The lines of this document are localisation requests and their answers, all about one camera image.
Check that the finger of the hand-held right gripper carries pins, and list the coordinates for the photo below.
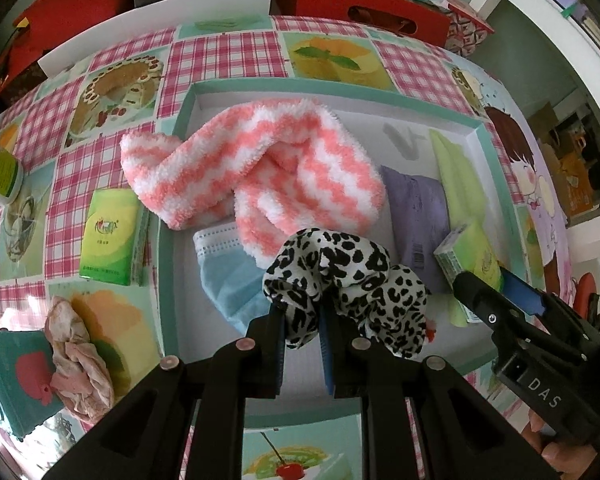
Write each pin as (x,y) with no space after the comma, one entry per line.
(480,300)
(522,292)

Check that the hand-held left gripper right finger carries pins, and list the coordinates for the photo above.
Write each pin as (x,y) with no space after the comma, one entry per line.
(326,360)

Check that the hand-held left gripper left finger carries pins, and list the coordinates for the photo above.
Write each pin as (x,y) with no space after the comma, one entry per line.
(279,355)

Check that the green tissue packet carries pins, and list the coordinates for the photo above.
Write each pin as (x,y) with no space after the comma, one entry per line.
(110,235)
(472,250)

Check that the leopard print scrunchie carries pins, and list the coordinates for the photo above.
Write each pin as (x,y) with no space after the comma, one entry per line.
(360,270)

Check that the pink white striped fuzzy sock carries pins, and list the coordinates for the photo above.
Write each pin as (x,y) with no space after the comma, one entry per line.
(300,160)

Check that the white tray teal rim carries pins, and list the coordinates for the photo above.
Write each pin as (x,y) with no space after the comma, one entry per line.
(360,110)

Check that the person's right hand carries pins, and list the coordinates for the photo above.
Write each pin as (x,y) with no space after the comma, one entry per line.
(565,460)

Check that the blue face mask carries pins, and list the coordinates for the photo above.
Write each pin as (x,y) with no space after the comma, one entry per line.
(225,280)

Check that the purple packet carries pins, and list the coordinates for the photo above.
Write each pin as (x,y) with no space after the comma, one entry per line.
(415,210)

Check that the brown cardboard box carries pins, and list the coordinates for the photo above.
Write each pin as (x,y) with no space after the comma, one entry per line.
(575,180)

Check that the light green cloth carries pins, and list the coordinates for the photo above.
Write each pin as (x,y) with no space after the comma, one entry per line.
(455,175)

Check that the pink crumpled cloth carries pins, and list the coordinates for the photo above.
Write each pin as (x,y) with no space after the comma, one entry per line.
(75,360)

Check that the red white patterned box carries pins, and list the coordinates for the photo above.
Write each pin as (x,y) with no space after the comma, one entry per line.
(470,27)

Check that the pink checked tablecloth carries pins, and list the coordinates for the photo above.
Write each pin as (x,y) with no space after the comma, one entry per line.
(70,170)

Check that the white bottle green label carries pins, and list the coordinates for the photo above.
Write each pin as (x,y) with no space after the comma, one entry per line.
(0,175)

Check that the white board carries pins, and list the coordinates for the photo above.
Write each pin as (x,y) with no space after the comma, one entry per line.
(155,30)

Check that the white cabinet frame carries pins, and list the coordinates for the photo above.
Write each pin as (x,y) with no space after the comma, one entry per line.
(530,15)

